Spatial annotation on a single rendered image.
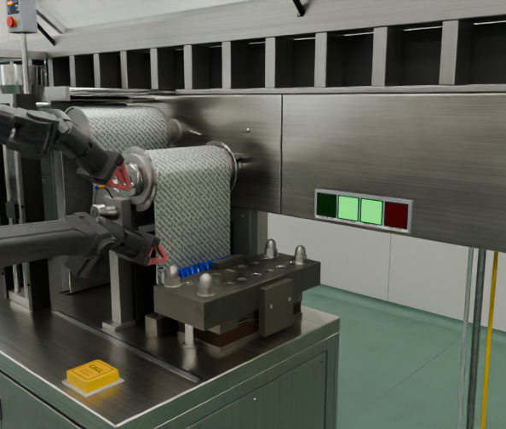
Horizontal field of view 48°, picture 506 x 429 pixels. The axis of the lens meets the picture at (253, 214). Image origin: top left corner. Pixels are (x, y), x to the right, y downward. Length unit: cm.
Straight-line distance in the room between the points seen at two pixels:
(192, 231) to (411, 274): 276
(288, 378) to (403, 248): 271
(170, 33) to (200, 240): 64
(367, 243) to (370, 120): 286
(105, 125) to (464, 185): 85
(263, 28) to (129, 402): 92
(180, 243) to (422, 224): 54
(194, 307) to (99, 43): 111
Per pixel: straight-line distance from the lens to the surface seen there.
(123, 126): 151
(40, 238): 97
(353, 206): 131
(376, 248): 407
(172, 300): 123
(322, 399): 149
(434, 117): 121
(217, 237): 143
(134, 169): 129
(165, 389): 112
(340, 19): 134
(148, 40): 181
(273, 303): 129
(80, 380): 113
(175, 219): 132
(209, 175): 138
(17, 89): 192
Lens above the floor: 142
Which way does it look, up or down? 11 degrees down
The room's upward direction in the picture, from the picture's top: straight up
